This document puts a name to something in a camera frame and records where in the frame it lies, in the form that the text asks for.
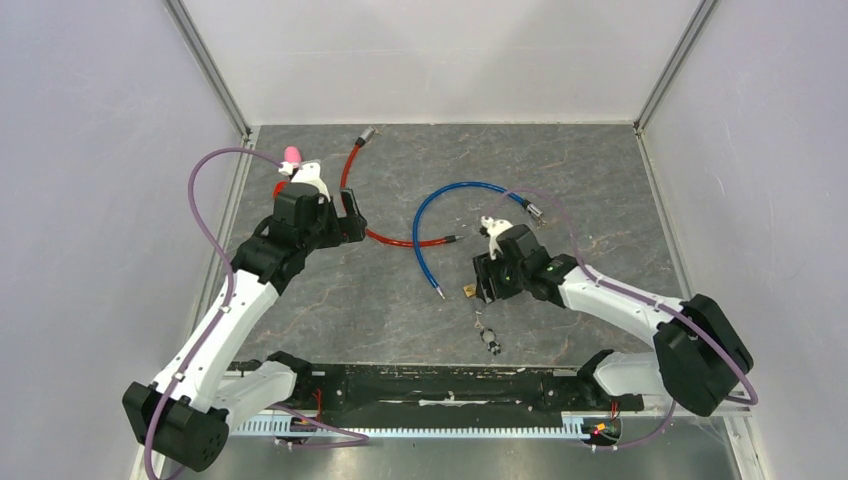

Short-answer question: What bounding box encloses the small black key bunch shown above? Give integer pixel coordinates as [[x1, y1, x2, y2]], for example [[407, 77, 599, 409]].
[[474, 312, 502, 356]]

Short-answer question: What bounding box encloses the blue cable lock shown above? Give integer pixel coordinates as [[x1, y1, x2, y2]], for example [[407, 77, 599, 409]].
[[411, 180, 545, 300]]

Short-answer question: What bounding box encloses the red cable lock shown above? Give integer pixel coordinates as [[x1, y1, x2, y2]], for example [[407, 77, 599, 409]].
[[339, 126, 462, 249]]

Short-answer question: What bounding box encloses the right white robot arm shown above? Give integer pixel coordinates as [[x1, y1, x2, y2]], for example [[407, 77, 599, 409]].
[[473, 217, 758, 417]]

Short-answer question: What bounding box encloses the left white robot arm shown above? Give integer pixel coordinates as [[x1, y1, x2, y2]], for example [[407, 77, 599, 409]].
[[122, 182, 367, 472]]

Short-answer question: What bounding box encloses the red round cap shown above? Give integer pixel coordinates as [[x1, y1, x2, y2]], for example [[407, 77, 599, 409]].
[[272, 181, 287, 199]]

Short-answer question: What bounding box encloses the pink cylindrical tube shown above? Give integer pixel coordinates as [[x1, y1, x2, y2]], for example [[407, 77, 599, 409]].
[[283, 146, 303, 165]]

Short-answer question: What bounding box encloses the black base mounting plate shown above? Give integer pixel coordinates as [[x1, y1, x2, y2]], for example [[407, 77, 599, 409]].
[[268, 351, 644, 428]]

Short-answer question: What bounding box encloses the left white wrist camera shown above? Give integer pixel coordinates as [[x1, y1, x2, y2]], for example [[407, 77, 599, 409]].
[[277, 160, 332, 200]]

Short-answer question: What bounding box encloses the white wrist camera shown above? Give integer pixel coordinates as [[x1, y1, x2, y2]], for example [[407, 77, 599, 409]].
[[480, 216, 513, 260], [277, 160, 332, 200]]

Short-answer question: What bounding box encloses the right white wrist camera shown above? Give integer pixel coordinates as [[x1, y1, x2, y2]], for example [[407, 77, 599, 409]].
[[480, 216, 513, 260]]

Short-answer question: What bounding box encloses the blue slotted cable duct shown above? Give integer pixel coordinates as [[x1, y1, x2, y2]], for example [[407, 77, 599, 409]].
[[231, 412, 590, 440]]

